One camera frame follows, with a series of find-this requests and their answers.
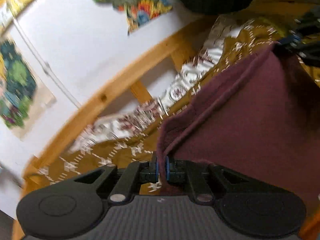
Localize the maroon long-sleeve sweater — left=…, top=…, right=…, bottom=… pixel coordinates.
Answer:
left=156, top=44, right=319, bottom=215

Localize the brown PF patterned duvet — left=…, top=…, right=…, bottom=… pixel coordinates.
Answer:
left=31, top=19, right=289, bottom=190

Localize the anime boy poster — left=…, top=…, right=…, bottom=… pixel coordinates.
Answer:
left=1, top=37, right=56, bottom=139

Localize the wooden bed frame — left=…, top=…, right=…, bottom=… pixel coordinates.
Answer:
left=12, top=17, right=221, bottom=240

